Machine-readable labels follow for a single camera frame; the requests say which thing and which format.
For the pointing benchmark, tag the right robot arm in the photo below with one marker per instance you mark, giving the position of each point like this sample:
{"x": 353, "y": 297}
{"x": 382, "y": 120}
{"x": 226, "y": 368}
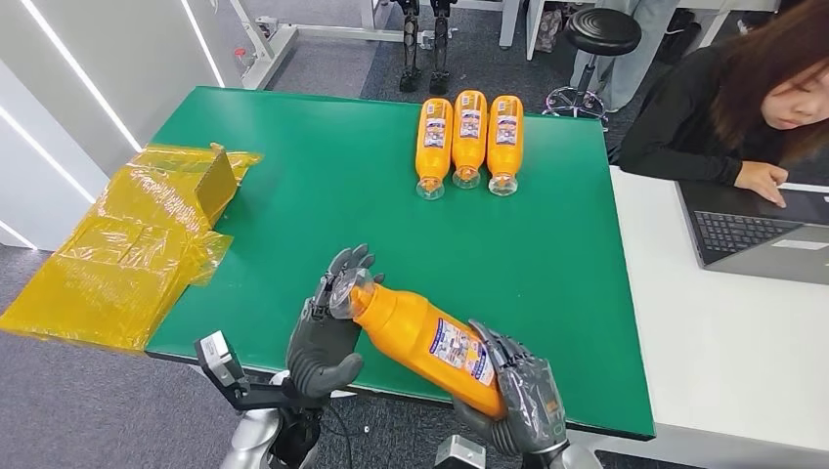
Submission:
{"x": 576, "y": 459}

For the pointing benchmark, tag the white metal stand frame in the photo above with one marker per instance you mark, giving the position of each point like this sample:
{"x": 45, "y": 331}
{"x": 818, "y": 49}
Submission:
{"x": 275, "y": 58}

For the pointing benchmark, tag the black round stool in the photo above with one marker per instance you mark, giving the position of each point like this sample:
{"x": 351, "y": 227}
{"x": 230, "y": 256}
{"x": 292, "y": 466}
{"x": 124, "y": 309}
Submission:
{"x": 602, "y": 31}

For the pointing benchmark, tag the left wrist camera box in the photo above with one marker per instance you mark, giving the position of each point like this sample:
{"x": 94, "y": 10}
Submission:
{"x": 220, "y": 362}

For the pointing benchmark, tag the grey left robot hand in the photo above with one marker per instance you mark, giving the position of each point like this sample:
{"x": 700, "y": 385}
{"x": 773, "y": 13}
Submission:
{"x": 320, "y": 349}

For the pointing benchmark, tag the black robot leg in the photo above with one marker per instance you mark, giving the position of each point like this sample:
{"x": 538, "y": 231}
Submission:
{"x": 409, "y": 45}
{"x": 440, "y": 45}

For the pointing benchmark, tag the wall light strip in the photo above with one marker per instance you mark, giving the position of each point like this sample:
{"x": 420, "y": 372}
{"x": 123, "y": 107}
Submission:
{"x": 45, "y": 155}
{"x": 203, "y": 42}
{"x": 81, "y": 71}

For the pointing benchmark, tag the standing person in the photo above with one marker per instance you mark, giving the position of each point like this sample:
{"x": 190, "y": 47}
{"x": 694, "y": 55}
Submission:
{"x": 631, "y": 61}

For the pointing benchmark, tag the yellow plastic wrapped box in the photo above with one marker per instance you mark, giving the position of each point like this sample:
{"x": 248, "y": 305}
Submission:
{"x": 129, "y": 259}

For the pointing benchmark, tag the person at laptop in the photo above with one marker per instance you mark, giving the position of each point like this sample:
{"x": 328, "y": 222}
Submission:
{"x": 680, "y": 123}

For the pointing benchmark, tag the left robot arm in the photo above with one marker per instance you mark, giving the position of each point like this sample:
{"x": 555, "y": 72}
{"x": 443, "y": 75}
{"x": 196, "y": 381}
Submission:
{"x": 252, "y": 440}

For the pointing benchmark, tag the grey laptop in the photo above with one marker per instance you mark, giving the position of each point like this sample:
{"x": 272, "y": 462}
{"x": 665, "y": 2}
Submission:
{"x": 738, "y": 233}

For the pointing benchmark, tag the patterned bag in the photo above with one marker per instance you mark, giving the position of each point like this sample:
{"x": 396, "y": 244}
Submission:
{"x": 549, "y": 29}

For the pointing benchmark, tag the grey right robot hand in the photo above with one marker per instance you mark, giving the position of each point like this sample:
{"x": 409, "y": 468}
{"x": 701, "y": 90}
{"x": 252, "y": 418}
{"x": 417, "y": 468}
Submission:
{"x": 534, "y": 401}

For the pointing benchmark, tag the orange bottle with clear cap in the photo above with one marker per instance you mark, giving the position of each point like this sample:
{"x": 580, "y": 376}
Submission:
{"x": 414, "y": 330}
{"x": 469, "y": 145}
{"x": 505, "y": 152}
{"x": 434, "y": 155}

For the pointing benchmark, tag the green table mat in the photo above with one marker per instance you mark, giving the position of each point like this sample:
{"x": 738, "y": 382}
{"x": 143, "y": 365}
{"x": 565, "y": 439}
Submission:
{"x": 324, "y": 194}

